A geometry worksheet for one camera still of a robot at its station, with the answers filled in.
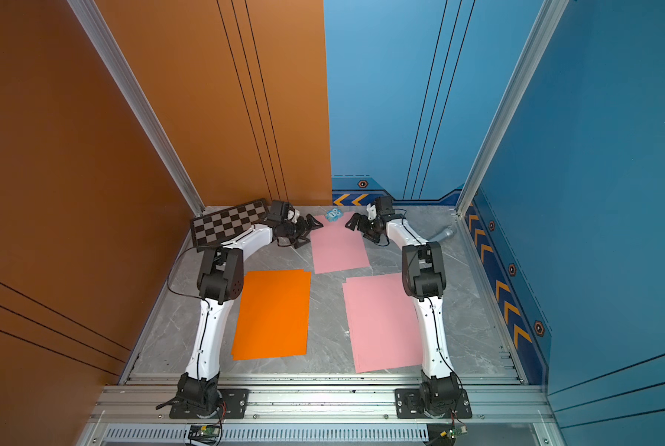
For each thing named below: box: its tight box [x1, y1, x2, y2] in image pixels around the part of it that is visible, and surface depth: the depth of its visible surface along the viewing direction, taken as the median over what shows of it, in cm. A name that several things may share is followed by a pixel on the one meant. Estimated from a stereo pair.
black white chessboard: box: [190, 197, 269, 252], surface depth 114 cm
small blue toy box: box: [325, 208, 343, 223], surface depth 118 cm
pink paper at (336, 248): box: [310, 211, 371, 275], surface depth 110 cm
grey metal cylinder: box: [428, 224, 457, 243], surface depth 111 cm
